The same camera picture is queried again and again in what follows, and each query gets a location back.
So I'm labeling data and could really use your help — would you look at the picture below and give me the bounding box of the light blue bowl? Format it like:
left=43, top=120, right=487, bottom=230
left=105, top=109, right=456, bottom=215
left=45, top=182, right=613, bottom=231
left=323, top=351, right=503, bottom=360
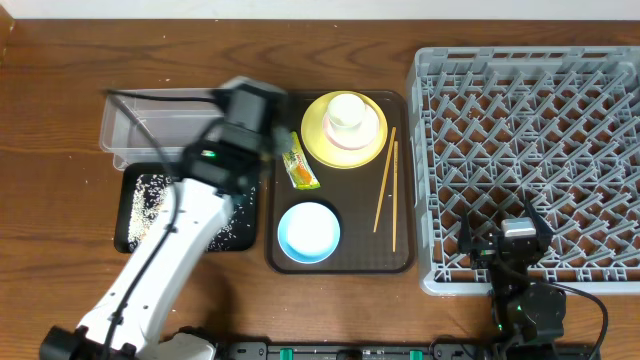
left=276, top=202, right=341, bottom=264

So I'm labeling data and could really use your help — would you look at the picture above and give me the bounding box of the grey dishwasher rack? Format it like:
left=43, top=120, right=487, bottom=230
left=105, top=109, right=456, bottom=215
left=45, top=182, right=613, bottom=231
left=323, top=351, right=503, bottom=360
left=407, top=46, right=639, bottom=296

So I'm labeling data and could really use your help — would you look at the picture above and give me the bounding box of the brown serving tray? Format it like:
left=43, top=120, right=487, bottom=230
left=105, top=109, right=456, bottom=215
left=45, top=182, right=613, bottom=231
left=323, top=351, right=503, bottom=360
left=265, top=90, right=416, bottom=274

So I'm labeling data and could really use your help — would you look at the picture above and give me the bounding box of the black waste tray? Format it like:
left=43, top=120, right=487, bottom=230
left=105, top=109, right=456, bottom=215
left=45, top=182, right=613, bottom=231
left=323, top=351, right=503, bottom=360
left=113, top=162, right=260, bottom=254

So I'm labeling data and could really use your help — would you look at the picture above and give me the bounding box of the spilled rice pile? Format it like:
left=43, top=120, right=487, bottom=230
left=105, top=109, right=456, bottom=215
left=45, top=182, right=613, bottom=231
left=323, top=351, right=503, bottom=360
left=127, top=172, right=257, bottom=251

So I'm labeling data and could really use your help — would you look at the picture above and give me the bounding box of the left wooden chopstick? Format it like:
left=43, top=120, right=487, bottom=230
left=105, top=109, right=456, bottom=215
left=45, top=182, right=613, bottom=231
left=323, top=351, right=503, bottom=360
left=373, top=127, right=396, bottom=233

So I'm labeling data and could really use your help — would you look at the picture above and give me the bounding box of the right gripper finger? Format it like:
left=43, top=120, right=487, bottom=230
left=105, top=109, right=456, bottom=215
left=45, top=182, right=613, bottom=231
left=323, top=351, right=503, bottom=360
left=459, top=210, right=473, bottom=253
left=524, top=199, right=553, bottom=240

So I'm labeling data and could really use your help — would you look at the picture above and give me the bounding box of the white cup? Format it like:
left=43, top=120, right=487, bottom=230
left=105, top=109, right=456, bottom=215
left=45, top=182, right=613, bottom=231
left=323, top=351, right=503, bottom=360
left=327, top=94, right=366, bottom=129

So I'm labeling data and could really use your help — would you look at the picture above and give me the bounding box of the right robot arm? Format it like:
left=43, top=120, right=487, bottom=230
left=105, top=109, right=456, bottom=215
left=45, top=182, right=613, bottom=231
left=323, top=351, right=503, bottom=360
left=457, top=201, right=566, bottom=359

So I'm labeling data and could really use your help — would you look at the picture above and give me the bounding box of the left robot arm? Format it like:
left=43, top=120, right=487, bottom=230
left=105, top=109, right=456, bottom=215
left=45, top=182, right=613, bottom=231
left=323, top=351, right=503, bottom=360
left=39, top=77, right=288, bottom=359

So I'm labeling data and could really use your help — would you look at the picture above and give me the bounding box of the green snack wrapper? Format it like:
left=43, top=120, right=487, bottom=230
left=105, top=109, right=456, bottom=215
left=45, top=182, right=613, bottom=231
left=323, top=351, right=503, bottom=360
left=282, top=132, right=320, bottom=190

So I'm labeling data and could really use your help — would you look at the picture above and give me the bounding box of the pink bowl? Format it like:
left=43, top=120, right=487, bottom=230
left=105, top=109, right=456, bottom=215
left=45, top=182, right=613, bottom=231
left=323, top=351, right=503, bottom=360
left=323, top=104, right=380, bottom=150

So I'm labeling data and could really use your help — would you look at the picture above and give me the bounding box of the clear plastic bin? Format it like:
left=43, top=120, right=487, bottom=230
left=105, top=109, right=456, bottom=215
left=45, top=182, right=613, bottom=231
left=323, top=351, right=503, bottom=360
left=100, top=98, right=222, bottom=171

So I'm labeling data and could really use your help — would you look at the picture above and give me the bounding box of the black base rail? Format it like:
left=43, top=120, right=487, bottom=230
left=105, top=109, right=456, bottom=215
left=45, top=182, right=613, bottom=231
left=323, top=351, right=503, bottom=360
left=216, top=337, right=602, bottom=360

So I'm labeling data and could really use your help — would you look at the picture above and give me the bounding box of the yellow plate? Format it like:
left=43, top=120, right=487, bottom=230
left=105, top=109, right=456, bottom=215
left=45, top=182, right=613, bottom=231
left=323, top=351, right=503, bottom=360
left=300, top=91, right=388, bottom=169

